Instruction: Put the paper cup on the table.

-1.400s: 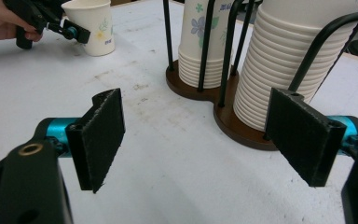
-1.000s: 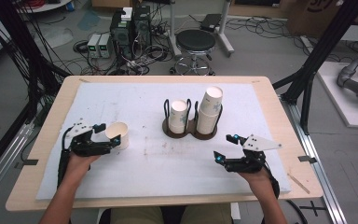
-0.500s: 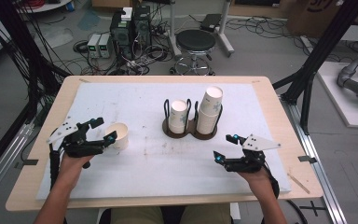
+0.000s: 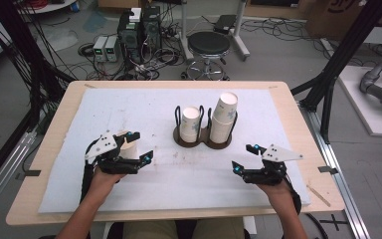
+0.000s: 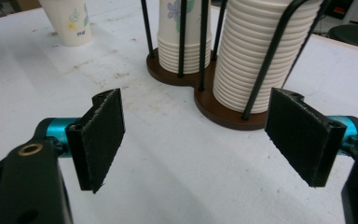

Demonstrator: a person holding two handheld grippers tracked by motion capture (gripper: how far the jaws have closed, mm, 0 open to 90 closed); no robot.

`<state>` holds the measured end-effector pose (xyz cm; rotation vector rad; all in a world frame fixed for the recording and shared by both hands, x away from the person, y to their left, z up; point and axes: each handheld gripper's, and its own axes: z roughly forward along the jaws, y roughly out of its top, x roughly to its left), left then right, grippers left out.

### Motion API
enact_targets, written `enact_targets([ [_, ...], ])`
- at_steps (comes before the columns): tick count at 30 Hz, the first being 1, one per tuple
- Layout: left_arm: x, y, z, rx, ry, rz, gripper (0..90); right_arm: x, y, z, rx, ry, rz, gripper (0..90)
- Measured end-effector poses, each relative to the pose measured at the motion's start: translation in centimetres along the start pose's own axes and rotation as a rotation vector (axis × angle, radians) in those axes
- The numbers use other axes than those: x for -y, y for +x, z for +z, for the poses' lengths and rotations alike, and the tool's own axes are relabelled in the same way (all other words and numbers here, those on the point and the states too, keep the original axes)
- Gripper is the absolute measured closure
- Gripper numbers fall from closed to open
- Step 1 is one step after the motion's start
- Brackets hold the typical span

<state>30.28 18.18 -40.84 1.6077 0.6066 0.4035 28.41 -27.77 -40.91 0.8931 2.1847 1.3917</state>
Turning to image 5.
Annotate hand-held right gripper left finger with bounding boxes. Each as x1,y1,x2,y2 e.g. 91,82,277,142
44,88,126,195

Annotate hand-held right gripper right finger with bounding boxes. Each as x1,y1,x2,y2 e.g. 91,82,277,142
264,87,358,189

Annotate single floral paper cup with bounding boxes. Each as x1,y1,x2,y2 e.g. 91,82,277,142
38,0,93,48

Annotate brown cup holder black rods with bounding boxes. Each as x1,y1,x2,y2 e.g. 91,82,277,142
140,0,334,132

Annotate short stack of floral cups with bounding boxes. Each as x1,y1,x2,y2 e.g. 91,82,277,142
157,0,213,76

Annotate tall stack of white cups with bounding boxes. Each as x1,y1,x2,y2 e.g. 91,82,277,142
212,0,324,115

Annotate round black stool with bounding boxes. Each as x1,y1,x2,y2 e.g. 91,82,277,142
327,23,358,52

